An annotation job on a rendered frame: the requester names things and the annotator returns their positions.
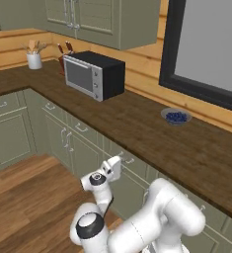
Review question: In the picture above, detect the white utensil pot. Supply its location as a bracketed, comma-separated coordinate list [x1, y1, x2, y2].
[26, 52, 43, 70]

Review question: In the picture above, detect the green cabinet door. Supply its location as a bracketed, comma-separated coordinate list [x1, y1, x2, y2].
[69, 131, 105, 186]
[42, 113, 72, 172]
[109, 169, 153, 222]
[73, 0, 122, 50]
[43, 0, 75, 32]
[181, 226, 232, 253]
[0, 108, 35, 172]

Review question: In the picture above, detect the pale wooden utensil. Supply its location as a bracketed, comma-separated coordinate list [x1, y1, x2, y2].
[20, 43, 32, 55]

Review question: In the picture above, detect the black and silver microwave oven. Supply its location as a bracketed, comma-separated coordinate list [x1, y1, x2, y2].
[62, 50, 126, 103]

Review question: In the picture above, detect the green drawer front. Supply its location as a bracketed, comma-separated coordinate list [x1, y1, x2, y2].
[0, 92, 22, 121]
[185, 189, 230, 235]
[103, 137, 150, 188]
[40, 98, 69, 126]
[67, 113, 100, 145]

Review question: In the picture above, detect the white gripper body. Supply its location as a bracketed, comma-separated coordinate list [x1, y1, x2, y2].
[107, 155, 122, 183]

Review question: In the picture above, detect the dark red knife block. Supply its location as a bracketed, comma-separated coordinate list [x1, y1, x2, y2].
[57, 53, 67, 76]

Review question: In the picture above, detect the green upper cabinet door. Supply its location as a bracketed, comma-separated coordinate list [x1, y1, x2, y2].
[43, 0, 75, 32]
[73, 0, 122, 50]

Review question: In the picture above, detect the green lower cabinet door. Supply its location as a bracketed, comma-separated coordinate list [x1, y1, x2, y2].
[109, 169, 153, 222]
[69, 131, 105, 186]
[0, 108, 35, 172]
[181, 226, 232, 253]
[42, 113, 72, 172]

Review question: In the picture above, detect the wooden spoon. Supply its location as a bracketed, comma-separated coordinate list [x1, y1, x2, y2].
[36, 42, 48, 54]

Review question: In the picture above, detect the silver upper cabinet handle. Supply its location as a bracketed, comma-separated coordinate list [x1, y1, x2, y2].
[70, 0, 80, 32]

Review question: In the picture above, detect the silver cabinet door handle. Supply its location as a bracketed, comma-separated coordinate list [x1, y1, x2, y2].
[59, 126, 67, 148]
[65, 130, 75, 153]
[141, 189, 150, 205]

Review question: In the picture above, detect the wooden spatula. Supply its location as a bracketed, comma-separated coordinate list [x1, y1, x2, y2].
[28, 40, 37, 55]

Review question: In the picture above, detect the grey bowl of blueberries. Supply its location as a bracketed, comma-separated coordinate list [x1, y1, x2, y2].
[160, 107, 193, 127]

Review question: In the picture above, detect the black-framed window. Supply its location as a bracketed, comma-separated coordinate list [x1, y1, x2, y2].
[158, 0, 232, 115]

